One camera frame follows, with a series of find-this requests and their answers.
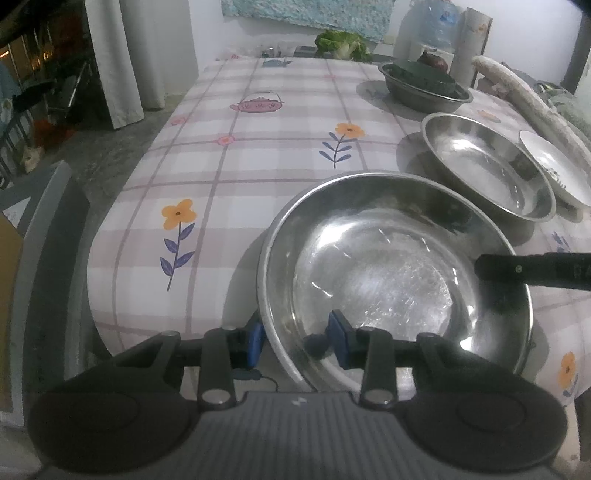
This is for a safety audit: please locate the large stainless steel plate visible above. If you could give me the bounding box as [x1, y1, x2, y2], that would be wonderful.
[257, 172, 534, 393]

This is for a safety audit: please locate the brown cardboard sheet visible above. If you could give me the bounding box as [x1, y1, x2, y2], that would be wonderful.
[0, 217, 24, 411]

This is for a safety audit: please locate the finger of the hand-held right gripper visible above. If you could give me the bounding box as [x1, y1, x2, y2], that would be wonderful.
[475, 251, 591, 291]

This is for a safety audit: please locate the red plastic object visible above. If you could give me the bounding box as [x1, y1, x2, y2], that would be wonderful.
[34, 117, 77, 144]

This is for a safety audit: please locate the white printed plate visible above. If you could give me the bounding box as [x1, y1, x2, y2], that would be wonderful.
[518, 129, 591, 208]

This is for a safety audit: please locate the grey blanket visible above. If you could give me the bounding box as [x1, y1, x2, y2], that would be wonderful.
[508, 69, 591, 139]

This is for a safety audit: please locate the rolled floral paper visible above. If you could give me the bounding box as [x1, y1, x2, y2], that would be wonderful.
[455, 7, 492, 88]

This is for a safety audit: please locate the plaid flowered tablecloth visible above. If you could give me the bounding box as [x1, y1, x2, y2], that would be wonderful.
[88, 56, 591, 411]

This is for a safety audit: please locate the red onion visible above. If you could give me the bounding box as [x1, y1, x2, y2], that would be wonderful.
[418, 52, 450, 73]

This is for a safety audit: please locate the blue floral wall cloth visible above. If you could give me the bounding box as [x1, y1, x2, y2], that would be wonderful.
[221, 0, 395, 43]

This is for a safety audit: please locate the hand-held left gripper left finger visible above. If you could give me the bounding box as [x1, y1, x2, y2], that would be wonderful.
[111, 322, 266, 411]

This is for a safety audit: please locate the green ceramic bowl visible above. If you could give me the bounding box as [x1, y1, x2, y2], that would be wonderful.
[390, 60, 458, 99]

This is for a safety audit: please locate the rolled white mat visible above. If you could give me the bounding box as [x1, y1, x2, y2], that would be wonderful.
[472, 55, 591, 153]

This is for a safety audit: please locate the medium stainless steel plate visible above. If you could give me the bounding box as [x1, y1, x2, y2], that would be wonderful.
[421, 112, 557, 223]

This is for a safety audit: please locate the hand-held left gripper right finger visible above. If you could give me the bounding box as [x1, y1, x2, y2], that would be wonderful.
[327, 310, 481, 409]

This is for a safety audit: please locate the green lettuce head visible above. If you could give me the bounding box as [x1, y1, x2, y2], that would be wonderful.
[315, 30, 372, 62]

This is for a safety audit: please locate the white curtain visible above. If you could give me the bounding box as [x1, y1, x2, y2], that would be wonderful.
[83, 0, 199, 130]

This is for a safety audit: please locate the large clear water bottle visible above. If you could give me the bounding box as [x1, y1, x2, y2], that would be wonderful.
[411, 0, 460, 49]

